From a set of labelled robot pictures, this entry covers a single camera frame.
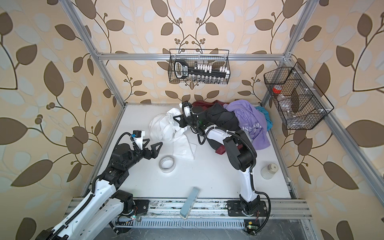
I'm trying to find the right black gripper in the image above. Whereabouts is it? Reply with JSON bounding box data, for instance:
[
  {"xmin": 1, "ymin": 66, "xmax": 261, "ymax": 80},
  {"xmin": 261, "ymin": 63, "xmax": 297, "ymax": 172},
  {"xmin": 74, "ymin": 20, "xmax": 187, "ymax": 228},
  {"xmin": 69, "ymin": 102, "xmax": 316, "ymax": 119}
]
[{"xmin": 174, "ymin": 113, "xmax": 199, "ymax": 129}]

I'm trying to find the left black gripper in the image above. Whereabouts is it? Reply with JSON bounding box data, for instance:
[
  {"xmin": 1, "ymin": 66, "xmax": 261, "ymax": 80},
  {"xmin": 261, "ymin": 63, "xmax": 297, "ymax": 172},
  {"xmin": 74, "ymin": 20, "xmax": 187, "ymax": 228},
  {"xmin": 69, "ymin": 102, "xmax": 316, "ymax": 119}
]
[{"xmin": 122, "ymin": 136, "xmax": 162, "ymax": 172}]

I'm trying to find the white cloth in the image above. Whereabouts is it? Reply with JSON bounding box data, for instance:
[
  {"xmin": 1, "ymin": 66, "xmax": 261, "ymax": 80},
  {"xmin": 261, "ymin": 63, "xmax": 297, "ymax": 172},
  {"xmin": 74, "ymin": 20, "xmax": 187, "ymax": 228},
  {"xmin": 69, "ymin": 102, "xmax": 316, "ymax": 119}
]
[{"xmin": 149, "ymin": 108, "xmax": 197, "ymax": 161}]

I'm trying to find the purple cloth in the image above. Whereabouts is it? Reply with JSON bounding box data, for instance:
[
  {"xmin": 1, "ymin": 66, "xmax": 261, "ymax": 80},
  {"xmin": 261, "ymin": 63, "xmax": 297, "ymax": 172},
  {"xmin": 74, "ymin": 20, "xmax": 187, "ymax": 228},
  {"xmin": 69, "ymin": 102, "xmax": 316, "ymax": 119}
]
[{"xmin": 224, "ymin": 100, "xmax": 270, "ymax": 150}]

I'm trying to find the teal cloth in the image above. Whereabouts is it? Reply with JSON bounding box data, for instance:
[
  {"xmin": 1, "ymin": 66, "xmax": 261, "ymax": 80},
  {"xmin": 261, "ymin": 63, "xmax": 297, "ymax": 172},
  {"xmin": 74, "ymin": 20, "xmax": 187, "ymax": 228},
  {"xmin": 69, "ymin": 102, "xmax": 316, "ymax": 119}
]
[{"xmin": 255, "ymin": 106, "xmax": 273, "ymax": 131}]

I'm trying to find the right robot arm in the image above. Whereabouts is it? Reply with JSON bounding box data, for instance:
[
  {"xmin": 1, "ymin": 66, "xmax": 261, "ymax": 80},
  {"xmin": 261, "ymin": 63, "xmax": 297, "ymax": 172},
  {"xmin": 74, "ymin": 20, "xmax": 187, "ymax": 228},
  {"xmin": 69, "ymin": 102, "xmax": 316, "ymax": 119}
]
[{"xmin": 174, "ymin": 101, "xmax": 272, "ymax": 236}]

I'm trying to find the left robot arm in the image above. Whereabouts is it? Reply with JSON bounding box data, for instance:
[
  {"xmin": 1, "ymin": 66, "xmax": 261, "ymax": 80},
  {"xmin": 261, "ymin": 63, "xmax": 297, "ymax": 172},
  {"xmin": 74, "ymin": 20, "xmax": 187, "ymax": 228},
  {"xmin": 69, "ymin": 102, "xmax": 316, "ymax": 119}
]
[{"xmin": 37, "ymin": 131, "xmax": 163, "ymax": 240}]

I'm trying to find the black cloth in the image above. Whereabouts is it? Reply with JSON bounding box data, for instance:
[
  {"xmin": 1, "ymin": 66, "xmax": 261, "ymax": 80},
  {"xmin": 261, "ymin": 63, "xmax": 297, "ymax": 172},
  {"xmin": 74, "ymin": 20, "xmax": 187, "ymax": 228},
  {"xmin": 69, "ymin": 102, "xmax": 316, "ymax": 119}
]
[{"xmin": 198, "ymin": 103, "xmax": 240, "ymax": 132}]

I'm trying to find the maroon cloth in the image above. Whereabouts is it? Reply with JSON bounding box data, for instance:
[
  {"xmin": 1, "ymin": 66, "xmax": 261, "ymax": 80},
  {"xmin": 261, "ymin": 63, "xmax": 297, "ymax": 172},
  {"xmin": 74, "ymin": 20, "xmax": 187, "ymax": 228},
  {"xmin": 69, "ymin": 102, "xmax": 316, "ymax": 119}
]
[{"xmin": 192, "ymin": 101, "xmax": 226, "ymax": 136}]

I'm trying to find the roll of clear tape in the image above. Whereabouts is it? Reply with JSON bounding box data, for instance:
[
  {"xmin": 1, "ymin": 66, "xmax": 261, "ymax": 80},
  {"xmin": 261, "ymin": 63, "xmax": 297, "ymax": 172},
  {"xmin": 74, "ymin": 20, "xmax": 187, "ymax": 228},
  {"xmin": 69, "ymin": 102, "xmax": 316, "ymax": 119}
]
[{"xmin": 159, "ymin": 156, "xmax": 176, "ymax": 174}]

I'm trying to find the black white tool in basket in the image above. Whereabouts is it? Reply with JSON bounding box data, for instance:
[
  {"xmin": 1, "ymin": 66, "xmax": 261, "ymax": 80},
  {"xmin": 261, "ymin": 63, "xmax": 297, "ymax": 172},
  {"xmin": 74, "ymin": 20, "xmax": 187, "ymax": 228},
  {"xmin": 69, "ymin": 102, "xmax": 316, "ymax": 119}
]
[{"xmin": 173, "ymin": 60, "xmax": 231, "ymax": 79}]

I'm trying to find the grey sponge block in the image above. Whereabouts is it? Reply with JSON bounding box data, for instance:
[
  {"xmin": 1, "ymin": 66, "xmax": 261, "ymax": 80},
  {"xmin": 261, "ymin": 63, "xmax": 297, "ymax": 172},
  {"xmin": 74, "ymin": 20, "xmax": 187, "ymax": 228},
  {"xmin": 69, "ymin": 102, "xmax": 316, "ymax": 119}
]
[{"xmin": 180, "ymin": 187, "xmax": 200, "ymax": 220}]

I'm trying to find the clear bottle red cap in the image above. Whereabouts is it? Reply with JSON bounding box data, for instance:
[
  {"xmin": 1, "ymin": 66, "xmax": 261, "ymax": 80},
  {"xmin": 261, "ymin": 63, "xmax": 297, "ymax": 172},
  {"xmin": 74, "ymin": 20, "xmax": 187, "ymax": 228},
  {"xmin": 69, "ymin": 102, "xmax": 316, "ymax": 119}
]
[{"xmin": 273, "ymin": 85, "xmax": 300, "ymax": 122}]

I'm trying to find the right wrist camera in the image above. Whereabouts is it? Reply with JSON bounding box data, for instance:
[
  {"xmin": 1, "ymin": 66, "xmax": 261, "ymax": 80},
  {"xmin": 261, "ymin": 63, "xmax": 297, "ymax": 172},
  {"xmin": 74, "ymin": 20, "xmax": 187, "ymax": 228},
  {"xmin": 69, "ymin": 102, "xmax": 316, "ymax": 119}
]
[{"xmin": 181, "ymin": 101, "xmax": 193, "ymax": 118}]

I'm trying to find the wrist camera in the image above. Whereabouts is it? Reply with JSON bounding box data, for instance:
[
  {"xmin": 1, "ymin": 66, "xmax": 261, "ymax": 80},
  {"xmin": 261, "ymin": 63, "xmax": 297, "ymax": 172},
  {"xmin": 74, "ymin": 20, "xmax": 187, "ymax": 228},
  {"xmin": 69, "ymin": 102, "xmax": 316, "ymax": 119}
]
[
  {"xmin": 131, "ymin": 130, "xmax": 145, "ymax": 141},
  {"xmin": 181, "ymin": 101, "xmax": 193, "ymax": 118}
]

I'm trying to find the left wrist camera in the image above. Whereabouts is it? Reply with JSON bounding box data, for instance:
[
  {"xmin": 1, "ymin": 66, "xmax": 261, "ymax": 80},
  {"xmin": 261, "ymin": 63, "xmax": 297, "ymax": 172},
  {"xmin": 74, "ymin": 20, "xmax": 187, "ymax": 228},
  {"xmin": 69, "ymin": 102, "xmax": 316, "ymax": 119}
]
[{"xmin": 131, "ymin": 130, "xmax": 145, "ymax": 141}]

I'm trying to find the back wire basket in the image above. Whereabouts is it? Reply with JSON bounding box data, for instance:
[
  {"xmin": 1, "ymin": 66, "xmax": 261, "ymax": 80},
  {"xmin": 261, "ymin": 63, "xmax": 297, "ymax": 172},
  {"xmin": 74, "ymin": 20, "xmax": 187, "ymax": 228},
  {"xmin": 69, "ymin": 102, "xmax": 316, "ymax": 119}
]
[{"xmin": 168, "ymin": 48, "xmax": 231, "ymax": 85}]

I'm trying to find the wire basket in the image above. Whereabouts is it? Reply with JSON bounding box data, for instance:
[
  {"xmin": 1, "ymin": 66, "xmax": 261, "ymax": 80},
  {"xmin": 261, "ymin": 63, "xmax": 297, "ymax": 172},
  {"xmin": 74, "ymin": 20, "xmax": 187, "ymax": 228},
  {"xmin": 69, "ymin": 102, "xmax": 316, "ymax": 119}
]
[
  {"xmin": 168, "ymin": 48, "xmax": 231, "ymax": 85},
  {"xmin": 264, "ymin": 63, "xmax": 334, "ymax": 130}
]

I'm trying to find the aluminium frame rail base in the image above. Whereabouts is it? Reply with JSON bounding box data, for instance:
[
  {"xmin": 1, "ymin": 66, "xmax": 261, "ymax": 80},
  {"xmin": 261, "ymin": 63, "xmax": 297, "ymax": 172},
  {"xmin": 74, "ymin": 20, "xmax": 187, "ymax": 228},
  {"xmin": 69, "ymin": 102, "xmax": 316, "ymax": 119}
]
[{"xmin": 64, "ymin": 196, "xmax": 316, "ymax": 240}]

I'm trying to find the right wire basket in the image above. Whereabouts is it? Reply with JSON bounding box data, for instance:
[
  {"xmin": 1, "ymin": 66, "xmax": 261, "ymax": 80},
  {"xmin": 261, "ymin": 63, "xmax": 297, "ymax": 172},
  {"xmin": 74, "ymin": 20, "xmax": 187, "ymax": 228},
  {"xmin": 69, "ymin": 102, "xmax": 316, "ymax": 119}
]
[{"xmin": 264, "ymin": 63, "xmax": 334, "ymax": 130}]

